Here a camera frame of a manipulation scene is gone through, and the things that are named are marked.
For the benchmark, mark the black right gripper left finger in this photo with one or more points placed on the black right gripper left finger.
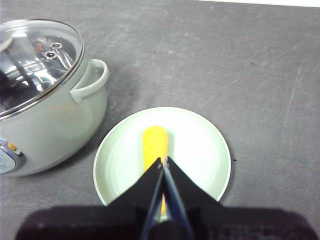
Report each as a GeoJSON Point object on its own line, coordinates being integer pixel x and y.
{"type": "Point", "coordinates": [142, 190]}

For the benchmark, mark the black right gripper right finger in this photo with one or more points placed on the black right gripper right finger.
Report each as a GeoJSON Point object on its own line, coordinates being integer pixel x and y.
{"type": "Point", "coordinates": [185, 190]}

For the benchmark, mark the yellow corn cob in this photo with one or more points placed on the yellow corn cob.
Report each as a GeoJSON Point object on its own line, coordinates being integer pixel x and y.
{"type": "Point", "coordinates": [155, 142]}

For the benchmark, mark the glass lid with green knob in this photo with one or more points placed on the glass lid with green knob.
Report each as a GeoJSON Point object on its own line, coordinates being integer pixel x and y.
{"type": "Point", "coordinates": [30, 75]}

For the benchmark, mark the pale green round plate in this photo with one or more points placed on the pale green round plate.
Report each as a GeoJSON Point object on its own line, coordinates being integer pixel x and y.
{"type": "Point", "coordinates": [195, 140]}

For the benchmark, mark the pale green electric steamer pot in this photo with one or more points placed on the pale green electric steamer pot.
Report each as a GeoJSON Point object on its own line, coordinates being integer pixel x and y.
{"type": "Point", "coordinates": [50, 130]}

